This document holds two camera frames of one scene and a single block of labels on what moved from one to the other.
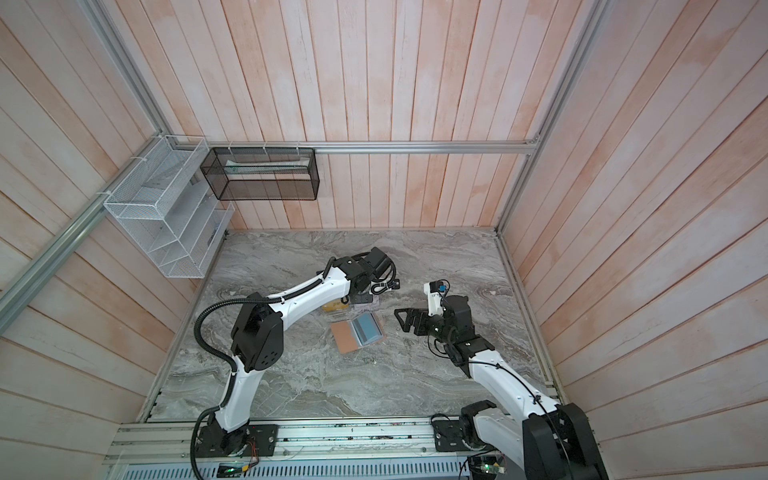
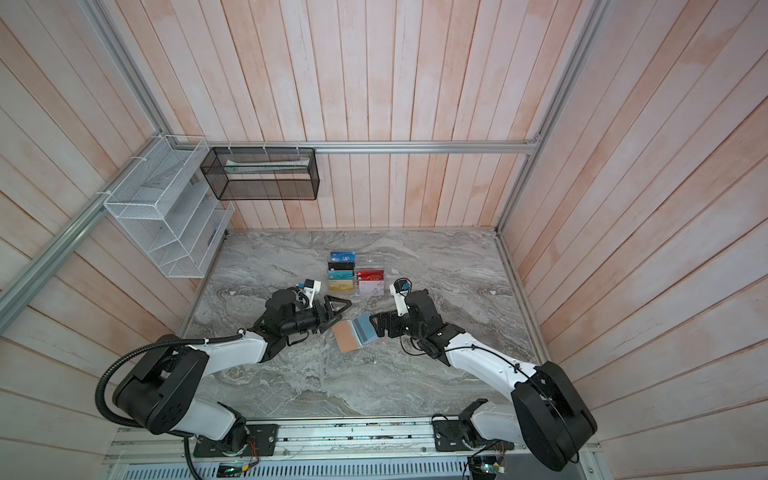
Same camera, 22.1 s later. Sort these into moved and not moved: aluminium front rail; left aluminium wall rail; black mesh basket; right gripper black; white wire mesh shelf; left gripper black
Moved: right gripper black; left gripper black
Not moved: white wire mesh shelf; left aluminium wall rail; black mesh basket; aluminium front rail
